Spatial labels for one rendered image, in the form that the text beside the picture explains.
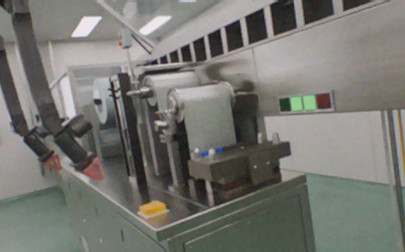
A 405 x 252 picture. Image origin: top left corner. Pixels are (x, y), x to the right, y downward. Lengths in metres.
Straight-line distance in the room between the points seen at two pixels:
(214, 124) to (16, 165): 5.64
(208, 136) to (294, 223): 0.48
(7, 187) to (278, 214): 5.93
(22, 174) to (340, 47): 6.20
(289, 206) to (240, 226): 0.24
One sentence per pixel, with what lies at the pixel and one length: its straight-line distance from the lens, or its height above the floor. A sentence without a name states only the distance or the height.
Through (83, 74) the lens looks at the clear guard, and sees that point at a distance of 2.23.
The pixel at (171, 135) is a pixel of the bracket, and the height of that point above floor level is 1.13.
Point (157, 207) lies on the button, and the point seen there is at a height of 0.92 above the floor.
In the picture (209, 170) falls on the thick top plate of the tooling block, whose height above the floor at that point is 1.01.
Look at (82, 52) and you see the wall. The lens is 6.98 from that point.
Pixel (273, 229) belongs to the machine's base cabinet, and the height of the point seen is 0.74.
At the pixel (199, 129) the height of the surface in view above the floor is 1.13.
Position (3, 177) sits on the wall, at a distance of 6.75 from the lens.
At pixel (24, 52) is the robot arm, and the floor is 1.49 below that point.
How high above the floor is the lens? 1.26
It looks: 5 degrees down
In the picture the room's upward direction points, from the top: 9 degrees counter-clockwise
